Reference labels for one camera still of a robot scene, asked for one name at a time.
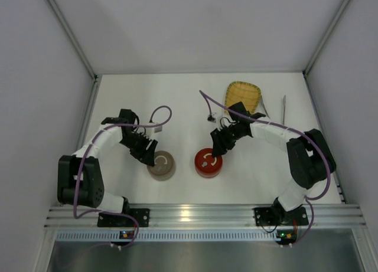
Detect brown round lid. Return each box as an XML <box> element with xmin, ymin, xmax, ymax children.
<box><xmin>146</xmin><ymin>150</ymin><xmax>176</xmax><ymax>181</ymax></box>

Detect red round lid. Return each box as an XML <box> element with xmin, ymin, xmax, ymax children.
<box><xmin>194</xmin><ymin>148</ymin><xmax>223</xmax><ymax>166</ymax></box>

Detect red steel lunch bowl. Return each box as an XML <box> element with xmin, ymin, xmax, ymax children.
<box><xmin>195</xmin><ymin>163</ymin><xmax>222</xmax><ymax>178</ymax></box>

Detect tan steel lunch bowl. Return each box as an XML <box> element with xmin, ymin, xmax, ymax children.
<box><xmin>146</xmin><ymin>166</ymin><xmax>175</xmax><ymax>181</ymax></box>

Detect steel food tongs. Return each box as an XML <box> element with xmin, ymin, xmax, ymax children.
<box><xmin>260</xmin><ymin>95</ymin><xmax>286</xmax><ymax>125</ymax></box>

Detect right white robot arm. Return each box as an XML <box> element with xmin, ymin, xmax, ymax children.
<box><xmin>207</xmin><ymin>101</ymin><xmax>337</xmax><ymax>227</ymax></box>

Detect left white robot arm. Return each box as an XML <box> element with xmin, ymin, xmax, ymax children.
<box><xmin>57</xmin><ymin>109</ymin><xmax>158</xmax><ymax>228</ymax></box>

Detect bamboo woven tray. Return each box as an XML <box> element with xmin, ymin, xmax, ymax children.
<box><xmin>224</xmin><ymin>81</ymin><xmax>262</xmax><ymax>113</ymax></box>

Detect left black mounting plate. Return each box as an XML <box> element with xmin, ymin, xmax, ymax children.
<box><xmin>97</xmin><ymin>208</ymin><xmax>150</xmax><ymax>228</ymax></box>

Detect black mounting plate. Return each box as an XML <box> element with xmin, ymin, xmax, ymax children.
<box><xmin>97</xmin><ymin>208</ymin><xmax>150</xmax><ymax>228</ymax></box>
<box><xmin>253</xmin><ymin>206</ymin><xmax>309</xmax><ymax>227</ymax></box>

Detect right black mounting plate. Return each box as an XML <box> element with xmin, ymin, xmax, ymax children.
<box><xmin>253</xmin><ymin>206</ymin><xmax>309</xmax><ymax>227</ymax></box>

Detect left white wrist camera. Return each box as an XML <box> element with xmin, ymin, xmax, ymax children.
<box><xmin>146</xmin><ymin>122</ymin><xmax>162</xmax><ymax>137</ymax></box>

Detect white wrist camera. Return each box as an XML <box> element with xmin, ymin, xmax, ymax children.
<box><xmin>207</xmin><ymin>113</ymin><xmax>224</xmax><ymax>129</ymax></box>
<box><xmin>146</xmin><ymin>122</ymin><xmax>162</xmax><ymax>137</ymax></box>

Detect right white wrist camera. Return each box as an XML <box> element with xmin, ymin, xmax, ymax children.
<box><xmin>207</xmin><ymin>113</ymin><xmax>224</xmax><ymax>129</ymax></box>

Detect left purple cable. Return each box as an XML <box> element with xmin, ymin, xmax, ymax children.
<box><xmin>73</xmin><ymin>106</ymin><xmax>172</xmax><ymax>249</ymax></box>

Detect purple cable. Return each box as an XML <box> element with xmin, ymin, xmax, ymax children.
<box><xmin>199</xmin><ymin>90</ymin><xmax>331</xmax><ymax>249</ymax></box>
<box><xmin>73</xmin><ymin>106</ymin><xmax>172</xmax><ymax>249</ymax></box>

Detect grey slotted cable duct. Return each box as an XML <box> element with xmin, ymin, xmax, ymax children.
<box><xmin>56</xmin><ymin>230</ymin><xmax>279</xmax><ymax>242</ymax></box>

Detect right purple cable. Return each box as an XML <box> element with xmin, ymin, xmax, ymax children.
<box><xmin>199</xmin><ymin>90</ymin><xmax>331</xmax><ymax>249</ymax></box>

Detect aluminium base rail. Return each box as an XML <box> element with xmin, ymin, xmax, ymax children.
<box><xmin>44</xmin><ymin>204</ymin><xmax>366</xmax><ymax>229</ymax></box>

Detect left aluminium frame post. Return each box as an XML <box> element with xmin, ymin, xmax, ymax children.
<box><xmin>38</xmin><ymin>0</ymin><xmax>100</xmax><ymax>113</ymax></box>

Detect aluminium frame post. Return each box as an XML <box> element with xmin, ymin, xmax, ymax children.
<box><xmin>38</xmin><ymin>0</ymin><xmax>100</xmax><ymax>113</ymax></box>
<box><xmin>302</xmin><ymin>0</ymin><xmax>353</xmax><ymax>85</ymax></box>

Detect right aluminium frame post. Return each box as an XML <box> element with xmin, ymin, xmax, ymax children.
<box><xmin>302</xmin><ymin>0</ymin><xmax>353</xmax><ymax>85</ymax></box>

